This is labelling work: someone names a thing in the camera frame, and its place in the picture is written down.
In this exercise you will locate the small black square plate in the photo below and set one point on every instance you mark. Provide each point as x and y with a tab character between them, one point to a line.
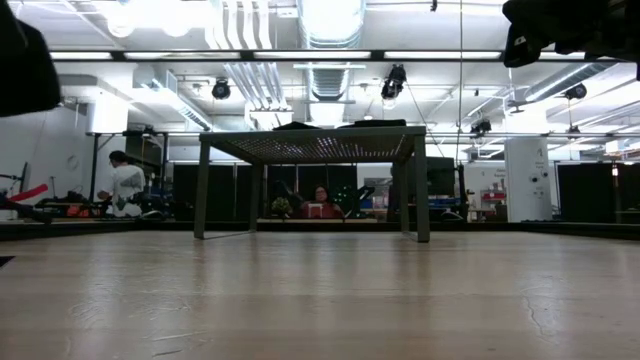
296	126

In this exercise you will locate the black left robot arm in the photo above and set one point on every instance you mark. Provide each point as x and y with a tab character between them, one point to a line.
25	75

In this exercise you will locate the black hanging spotlight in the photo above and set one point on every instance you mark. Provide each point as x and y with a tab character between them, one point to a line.
221	90
576	91
481	126
394	82

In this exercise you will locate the white pillar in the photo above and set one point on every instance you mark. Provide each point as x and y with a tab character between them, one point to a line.
527	175

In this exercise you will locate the black overhead light bar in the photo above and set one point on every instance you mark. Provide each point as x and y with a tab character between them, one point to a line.
377	55

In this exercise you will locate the red and white storage shelf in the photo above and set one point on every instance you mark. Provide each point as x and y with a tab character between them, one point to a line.
495	195

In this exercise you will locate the black background monitor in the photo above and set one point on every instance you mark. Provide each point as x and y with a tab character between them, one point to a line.
440	175

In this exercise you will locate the background robot with green lights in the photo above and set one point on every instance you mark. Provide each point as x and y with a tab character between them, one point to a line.
365	192

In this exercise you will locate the grey perforated metal shelf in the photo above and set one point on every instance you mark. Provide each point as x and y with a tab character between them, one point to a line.
320	150

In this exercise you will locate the person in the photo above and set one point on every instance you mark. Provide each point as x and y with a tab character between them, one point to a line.
330	210
127	185

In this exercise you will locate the white-edged device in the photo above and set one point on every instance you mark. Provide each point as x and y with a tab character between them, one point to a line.
315	210

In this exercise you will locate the small background potted plant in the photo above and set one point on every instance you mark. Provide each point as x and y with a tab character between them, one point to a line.
281	206

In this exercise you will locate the cluttered background workbench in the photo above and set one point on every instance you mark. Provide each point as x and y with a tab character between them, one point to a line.
75	206

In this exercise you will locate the red object on workbench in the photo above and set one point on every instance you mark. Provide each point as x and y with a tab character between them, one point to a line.
30	192

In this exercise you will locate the black aluminium table frame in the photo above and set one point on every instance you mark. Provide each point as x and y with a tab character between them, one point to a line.
550	229

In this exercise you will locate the silver ceiling air duct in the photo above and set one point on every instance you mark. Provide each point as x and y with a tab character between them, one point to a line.
327	80

